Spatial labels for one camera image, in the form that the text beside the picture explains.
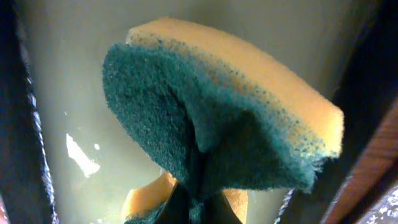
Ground black tray with soapy water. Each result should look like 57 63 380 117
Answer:
1 0 397 223

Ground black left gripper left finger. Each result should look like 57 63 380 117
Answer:
154 183 190 224

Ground green and yellow sponge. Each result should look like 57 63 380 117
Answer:
102 17 344 223

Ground dark brown serving tray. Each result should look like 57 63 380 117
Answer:
357 185 398 224

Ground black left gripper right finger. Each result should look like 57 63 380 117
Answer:
201 192 242 224

